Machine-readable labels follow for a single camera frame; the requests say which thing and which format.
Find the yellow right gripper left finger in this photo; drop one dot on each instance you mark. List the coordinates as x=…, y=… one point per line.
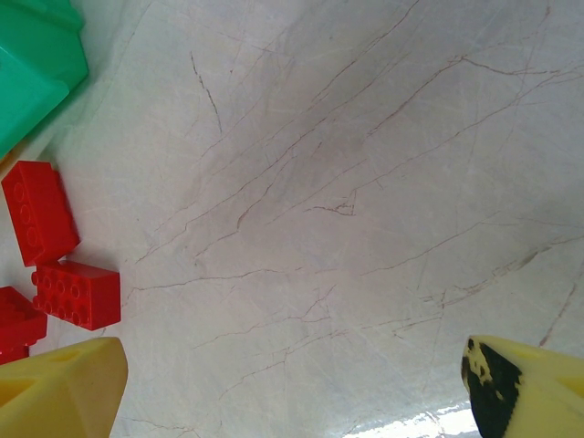
x=55, y=392

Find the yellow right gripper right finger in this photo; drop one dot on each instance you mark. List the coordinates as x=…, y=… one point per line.
x=538, y=392

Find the red lego brick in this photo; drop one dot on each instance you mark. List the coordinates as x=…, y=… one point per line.
x=77, y=294
x=18, y=319
x=41, y=212

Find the green plastic bin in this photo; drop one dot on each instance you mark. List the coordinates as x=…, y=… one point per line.
x=32, y=68

